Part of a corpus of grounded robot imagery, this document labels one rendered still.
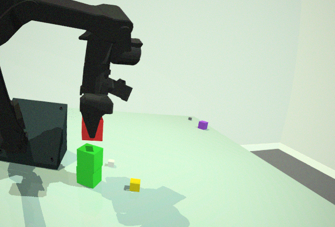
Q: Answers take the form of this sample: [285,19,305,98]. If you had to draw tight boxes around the red block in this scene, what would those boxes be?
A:
[81,117,104,141]

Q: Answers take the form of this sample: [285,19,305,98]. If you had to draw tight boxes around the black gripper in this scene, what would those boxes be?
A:
[80,62,113,139]

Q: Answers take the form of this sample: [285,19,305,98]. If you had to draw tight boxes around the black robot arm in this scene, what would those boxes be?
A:
[0,0,143,153]

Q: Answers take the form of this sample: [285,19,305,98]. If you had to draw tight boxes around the purple cube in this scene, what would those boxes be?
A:
[198,120,208,130]

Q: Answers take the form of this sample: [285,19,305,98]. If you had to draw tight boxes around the yellow block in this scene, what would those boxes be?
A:
[129,178,140,192]

